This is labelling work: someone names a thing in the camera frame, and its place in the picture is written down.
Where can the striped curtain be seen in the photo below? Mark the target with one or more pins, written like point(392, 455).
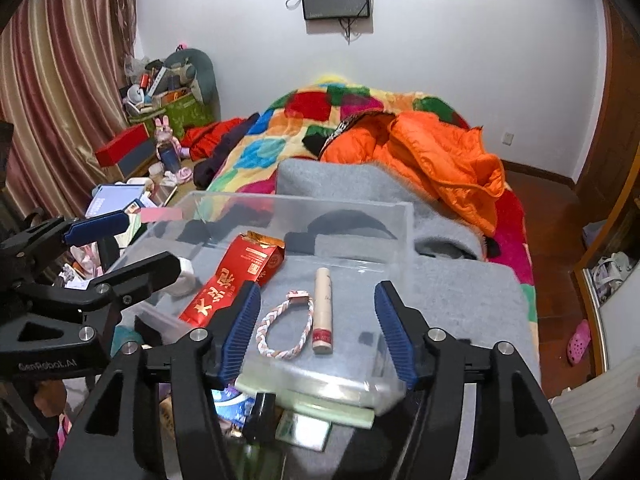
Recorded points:
point(60, 85)

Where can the white ribbed suitcase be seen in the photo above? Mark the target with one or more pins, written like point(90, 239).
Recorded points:
point(590, 410)

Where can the red garment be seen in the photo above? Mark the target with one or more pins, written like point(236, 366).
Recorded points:
point(210, 137)

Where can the clear plastic storage box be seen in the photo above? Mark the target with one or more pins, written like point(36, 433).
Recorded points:
point(345, 210)

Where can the green paper bag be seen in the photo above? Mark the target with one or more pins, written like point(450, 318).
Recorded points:
point(185, 112)

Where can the pink clog shoe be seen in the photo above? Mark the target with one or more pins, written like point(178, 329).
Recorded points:
point(579, 342)

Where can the red paper packet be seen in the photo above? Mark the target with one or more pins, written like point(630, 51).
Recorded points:
point(235, 270)

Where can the orange padded jacket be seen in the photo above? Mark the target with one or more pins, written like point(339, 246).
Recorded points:
point(430, 160)

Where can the red gift box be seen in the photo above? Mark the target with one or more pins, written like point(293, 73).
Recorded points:
point(122, 142)

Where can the green glass bottle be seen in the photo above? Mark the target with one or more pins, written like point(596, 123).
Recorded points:
point(260, 460)

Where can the wooden wardrobe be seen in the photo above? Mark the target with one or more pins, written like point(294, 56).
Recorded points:
point(612, 280)

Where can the grey black blanket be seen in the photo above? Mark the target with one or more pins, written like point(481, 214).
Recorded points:
point(350, 180)

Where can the white wall socket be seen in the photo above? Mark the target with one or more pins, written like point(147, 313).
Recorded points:
point(508, 137)

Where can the blue notebook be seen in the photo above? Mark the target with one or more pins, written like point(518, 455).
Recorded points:
point(107, 200)

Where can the wooden door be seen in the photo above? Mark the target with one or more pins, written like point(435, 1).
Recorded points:
point(622, 85)

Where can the pink flat case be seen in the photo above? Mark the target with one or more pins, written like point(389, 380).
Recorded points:
point(160, 215)

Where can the small green card box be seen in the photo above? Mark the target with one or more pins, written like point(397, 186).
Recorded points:
point(305, 431)

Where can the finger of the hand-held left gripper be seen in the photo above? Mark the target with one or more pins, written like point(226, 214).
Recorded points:
point(135, 275)
point(97, 227)

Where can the colourful patchwork blanket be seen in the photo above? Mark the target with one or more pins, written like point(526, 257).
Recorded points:
point(270, 125)

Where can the beige lipstick tube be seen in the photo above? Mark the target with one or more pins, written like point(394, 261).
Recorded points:
point(323, 310)

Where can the pale green flat box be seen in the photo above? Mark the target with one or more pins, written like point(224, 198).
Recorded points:
point(340, 415)

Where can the blue snack packet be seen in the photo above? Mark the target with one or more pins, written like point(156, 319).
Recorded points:
point(231, 404)

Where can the pink rabbit water bottle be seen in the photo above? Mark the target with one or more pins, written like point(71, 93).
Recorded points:
point(167, 152)

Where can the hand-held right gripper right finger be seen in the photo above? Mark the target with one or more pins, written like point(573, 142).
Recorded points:
point(395, 335)

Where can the dark purple garment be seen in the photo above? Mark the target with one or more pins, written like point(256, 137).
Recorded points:
point(220, 155)

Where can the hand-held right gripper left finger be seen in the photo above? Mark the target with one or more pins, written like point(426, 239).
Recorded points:
point(240, 330)

